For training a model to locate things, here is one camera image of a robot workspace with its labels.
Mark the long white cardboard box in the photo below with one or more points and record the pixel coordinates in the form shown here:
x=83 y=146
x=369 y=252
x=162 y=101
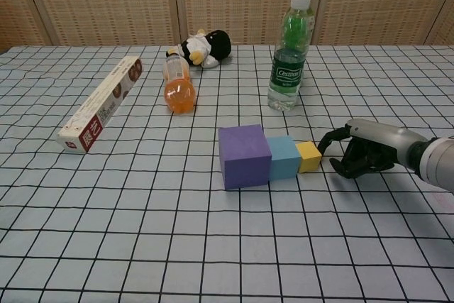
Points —
x=103 y=100

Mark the blue cube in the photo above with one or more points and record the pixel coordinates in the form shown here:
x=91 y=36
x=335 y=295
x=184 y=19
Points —
x=283 y=157

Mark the clear water bottle green label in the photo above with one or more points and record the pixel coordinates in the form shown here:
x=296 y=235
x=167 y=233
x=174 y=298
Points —
x=285 y=76

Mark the black and white plush toy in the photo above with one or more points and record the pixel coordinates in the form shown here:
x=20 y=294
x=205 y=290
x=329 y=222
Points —
x=220 y=45

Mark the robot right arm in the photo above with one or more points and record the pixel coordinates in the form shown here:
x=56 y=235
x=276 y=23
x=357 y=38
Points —
x=438 y=162

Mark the small yellow foam cube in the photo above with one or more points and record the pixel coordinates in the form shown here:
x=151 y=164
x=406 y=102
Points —
x=309 y=157

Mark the large purple foam cube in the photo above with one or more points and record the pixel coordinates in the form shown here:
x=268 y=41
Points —
x=244 y=161

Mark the light blue checked tablecloth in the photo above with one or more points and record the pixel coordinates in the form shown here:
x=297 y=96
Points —
x=142 y=228

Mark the woven folding screen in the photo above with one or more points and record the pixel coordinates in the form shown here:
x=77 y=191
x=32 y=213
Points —
x=106 y=1

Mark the robot right hand silver black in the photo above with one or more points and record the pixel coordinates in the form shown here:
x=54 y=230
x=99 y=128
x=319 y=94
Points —
x=379 y=136

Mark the orange drink bottle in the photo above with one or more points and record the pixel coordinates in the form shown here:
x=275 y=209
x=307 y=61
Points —
x=179 y=95

